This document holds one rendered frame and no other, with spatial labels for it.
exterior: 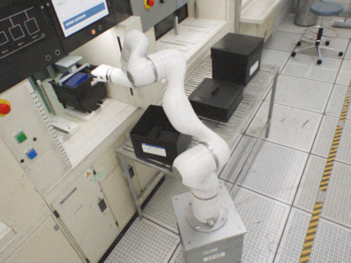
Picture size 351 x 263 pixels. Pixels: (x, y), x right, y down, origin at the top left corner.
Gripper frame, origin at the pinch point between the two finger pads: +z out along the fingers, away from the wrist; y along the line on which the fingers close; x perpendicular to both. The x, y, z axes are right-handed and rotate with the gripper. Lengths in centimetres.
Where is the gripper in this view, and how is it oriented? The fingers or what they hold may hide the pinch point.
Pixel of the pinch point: (90, 69)
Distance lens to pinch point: 168.2
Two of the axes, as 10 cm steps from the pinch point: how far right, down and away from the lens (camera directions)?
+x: -1.0, -7.5, -6.6
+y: 5.0, -6.1, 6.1
